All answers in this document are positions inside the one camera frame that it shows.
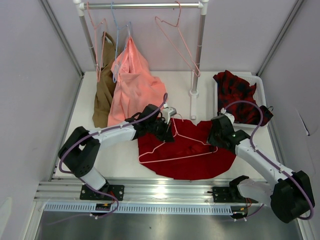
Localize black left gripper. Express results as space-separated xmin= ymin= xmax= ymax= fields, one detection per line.
xmin=146 ymin=117 xmax=174 ymax=143

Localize pink wire hanger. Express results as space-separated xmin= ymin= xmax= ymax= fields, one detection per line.
xmin=154 ymin=1 xmax=201 ymax=77
xmin=85 ymin=1 xmax=108 ymax=83
xmin=138 ymin=118 xmax=219 ymax=164

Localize red skirt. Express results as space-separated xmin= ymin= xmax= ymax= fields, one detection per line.
xmin=137 ymin=118 xmax=236 ymax=181

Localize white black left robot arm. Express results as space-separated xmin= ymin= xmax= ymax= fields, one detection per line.
xmin=58 ymin=104 xmax=177 ymax=201

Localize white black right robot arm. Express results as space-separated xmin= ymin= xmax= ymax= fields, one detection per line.
xmin=207 ymin=114 xmax=315 ymax=223

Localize red black plaid garment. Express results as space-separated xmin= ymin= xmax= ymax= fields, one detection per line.
xmin=213 ymin=70 xmax=274 ymax=126

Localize white plastic basket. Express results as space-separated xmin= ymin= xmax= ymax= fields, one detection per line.
xmin=213 ymin=72 xmax=267 ymax=117

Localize salmon pink garment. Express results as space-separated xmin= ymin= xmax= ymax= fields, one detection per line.
xmin=107 ymin=37 xmax=167 ymax=127

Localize brown garment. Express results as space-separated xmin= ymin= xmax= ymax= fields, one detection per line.
xmin=92 ymin=32 xmax=116 ymax=128

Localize silver clothes rack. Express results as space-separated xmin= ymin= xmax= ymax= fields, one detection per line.
xmin=73 ymin=0 xmax=209 ymax=120

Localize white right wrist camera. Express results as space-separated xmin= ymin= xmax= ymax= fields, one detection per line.
xmin=220 ymin=108 xmax=235 ymax=124

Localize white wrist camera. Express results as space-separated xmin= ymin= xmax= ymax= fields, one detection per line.
xmin=161 ymin=106 xmax=177 ymax=124
xmin=220 ymin=108 xmax=235 ymax=124

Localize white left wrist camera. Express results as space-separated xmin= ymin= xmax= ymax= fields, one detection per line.
xmin=161 ymin=106 xmax=177 ymax=124

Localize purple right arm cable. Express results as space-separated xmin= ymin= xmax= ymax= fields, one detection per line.
xmin=222 ymin=100 xmax=316 ymax=223

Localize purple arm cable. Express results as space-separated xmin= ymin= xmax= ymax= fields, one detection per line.
xmin=47 ymin=92 xmax=169 ymax=226
xmin=222 ymin=100 xmax=316 ymax=223

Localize white slotted cable duct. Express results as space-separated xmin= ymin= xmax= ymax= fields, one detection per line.
xmin=44 ymin=202 xmax=245 ymax=216

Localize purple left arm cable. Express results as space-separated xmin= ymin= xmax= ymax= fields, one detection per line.
xmin=47 ymin=92 xmax=169 ymax=226

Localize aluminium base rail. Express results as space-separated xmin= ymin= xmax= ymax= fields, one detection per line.
xmin=34 ymin=177 xmax=231 ymax=205

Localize blue wire hanger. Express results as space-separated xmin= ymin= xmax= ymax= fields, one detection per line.
xmin=110 ymin=1 xmax=119 ymax=83
xmin=111 ymin=21 xmax=133 ymax=83

